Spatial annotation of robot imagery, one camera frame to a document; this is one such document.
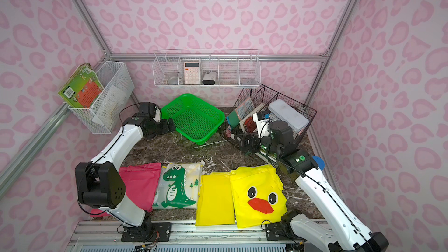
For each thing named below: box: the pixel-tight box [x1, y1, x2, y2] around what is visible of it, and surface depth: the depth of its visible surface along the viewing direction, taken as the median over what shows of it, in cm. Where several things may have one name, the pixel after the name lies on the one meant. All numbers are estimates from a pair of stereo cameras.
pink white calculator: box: [184, 61, 201, 85], surface depth 95 cm
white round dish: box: [167, 76, 179, 85], surface depth 97 cm
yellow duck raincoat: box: [229, 164, 288, 229], surface depth 83 cm
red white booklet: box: [239, 103, 266, 134], surface depth 100 cm
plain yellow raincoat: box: [195, 172, 236, 227], surface depth 82 cm
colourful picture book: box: [226, 97, 254, 128], surface depth 108 cm
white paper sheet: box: [92, 85, 127, 130], surface depth 86 cm
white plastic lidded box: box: [268, 99, 310, 132], surface depth 90 cm
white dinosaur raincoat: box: [152, 162, 203, 210], surface depth 84 cm
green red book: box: [57, 63, 105, 110], surface depth 73 cm
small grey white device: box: [201, 71, 217, 86], surface depth 90 cm
